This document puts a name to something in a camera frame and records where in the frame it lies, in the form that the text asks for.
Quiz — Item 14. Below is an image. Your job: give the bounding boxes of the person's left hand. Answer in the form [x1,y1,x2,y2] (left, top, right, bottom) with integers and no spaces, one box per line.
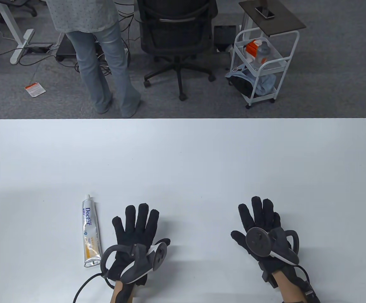
[112,203,171,285]

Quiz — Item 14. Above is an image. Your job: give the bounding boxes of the person's right hand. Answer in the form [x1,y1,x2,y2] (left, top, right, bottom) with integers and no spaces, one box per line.
[231,196,292,278]

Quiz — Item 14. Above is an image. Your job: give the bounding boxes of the person's right forearm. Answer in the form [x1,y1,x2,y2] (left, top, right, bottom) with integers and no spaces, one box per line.
[271,268,308,303]

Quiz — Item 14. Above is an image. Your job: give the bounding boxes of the person's left forearm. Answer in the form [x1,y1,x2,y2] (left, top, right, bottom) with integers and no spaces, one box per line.
[109,279,136,303]

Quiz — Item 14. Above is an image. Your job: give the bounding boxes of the grey controller on right glove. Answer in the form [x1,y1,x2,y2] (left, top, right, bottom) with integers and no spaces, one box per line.
[245,227,300,266]

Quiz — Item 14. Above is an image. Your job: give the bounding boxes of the grey controller on glove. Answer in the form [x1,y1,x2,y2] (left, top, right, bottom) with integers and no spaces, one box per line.
[245,227,300,266]
[100,241,168,284]

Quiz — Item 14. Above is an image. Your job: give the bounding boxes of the silver toothpaste tube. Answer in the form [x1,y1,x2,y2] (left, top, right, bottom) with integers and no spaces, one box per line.
[81,194,102,268]

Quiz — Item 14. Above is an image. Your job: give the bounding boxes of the grey controller on left glove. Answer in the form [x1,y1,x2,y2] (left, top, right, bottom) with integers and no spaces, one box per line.
[100,241,168,284]

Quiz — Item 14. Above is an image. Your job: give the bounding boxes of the black bag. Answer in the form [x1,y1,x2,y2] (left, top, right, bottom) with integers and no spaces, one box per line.
[230,75,256,99]

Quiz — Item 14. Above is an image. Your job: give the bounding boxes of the light blue cloth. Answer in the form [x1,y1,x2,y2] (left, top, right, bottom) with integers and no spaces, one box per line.
[226,67,277,96]

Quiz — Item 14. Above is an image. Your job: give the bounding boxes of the clear plastic bottle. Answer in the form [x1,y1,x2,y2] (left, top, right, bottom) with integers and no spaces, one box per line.
[255,40,276,65]

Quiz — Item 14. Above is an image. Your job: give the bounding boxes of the orange and white paper packet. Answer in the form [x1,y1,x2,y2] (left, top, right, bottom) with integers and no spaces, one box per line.
[24,82,47,98]

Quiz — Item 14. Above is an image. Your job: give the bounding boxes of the orange and white box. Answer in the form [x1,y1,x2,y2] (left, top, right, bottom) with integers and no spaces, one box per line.
[245,40,263,60]

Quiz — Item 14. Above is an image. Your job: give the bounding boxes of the black rolling platform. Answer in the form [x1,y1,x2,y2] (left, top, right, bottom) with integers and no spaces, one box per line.
[55,32,77,62]

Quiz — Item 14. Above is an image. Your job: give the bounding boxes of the black mesh office chair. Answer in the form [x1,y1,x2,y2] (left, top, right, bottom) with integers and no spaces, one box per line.
[137,0,219,101]

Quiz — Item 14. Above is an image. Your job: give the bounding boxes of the dark brown side table top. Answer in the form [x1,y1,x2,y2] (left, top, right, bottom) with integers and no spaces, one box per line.
[238,0,307,38]

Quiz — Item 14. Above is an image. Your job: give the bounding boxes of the black smartphone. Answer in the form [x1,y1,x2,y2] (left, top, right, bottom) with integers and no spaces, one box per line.
[254,6,276,20]

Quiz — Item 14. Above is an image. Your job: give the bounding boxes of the white desk leg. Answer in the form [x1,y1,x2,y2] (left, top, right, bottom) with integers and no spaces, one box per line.
[0,0,35,65]

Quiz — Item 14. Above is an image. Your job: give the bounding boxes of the black right glove cable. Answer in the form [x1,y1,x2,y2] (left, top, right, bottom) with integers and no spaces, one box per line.
[293,264,313,284]

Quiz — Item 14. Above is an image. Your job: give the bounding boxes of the black glove cable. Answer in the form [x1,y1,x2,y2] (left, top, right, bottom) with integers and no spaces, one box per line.
[293,264,313,284]
[72,271,115,303]

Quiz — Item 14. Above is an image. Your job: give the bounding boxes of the black left glove cable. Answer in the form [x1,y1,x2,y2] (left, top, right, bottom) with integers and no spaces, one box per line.
[72,271,115,303]

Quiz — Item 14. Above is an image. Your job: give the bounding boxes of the black wrist strap device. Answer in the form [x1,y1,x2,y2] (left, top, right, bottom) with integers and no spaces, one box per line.
[302,282,321,300]

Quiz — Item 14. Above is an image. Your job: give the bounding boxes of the white wire utility cart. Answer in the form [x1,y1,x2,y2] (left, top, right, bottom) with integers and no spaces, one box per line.
[230,28,300,109]

